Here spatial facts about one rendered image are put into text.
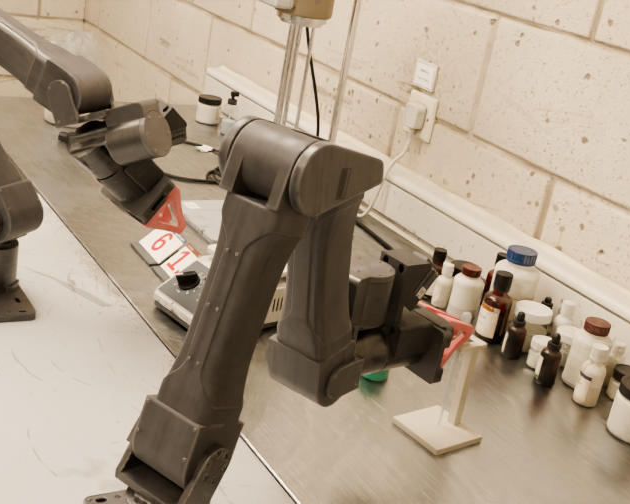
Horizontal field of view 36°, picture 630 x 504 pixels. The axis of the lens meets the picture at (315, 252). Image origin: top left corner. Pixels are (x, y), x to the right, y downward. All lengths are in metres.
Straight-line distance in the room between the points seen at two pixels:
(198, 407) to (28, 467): 0.27
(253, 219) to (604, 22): 0.92
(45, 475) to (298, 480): 0.27
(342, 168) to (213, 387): 0.22
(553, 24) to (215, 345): 1.02
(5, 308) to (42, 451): 0.33
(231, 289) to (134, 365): 0.45
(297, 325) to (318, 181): 0.19
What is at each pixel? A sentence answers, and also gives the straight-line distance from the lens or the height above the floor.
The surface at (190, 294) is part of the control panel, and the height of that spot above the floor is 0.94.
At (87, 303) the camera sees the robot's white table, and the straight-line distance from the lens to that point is 1.41.
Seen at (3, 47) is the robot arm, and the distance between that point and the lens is 1.30.
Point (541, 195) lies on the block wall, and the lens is 1.68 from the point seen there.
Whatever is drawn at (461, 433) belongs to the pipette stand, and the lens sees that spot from 1.23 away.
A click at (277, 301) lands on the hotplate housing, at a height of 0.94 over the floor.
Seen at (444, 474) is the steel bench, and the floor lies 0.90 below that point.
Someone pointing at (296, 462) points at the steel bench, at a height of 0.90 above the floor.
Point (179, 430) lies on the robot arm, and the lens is 0.85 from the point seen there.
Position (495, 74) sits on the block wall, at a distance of 1.78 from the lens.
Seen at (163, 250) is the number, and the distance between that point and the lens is 1.58.
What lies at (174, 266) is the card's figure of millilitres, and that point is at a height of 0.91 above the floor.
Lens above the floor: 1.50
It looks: 20 degrees down
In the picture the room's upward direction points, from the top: 11 degrees clockwise
